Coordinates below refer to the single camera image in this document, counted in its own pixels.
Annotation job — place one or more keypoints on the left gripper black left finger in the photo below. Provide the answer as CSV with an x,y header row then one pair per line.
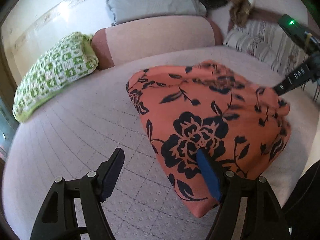
x,y
73,208

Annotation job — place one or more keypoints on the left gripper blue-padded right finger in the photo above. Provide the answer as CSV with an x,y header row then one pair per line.
x,y
263,217

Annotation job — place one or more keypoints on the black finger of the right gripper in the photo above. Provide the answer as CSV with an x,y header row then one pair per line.
x,y
283,87

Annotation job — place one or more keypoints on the orange floral black-print blouse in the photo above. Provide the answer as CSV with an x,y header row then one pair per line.
x,y
208,107

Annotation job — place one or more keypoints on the striped floral pillow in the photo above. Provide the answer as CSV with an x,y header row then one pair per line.
x,y
268,43

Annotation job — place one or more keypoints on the green white patterned pillow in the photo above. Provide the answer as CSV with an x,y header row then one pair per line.
x,y
67,61

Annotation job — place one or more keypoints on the pink cylindrical bolster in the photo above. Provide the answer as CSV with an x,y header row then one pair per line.
x,y
148,37

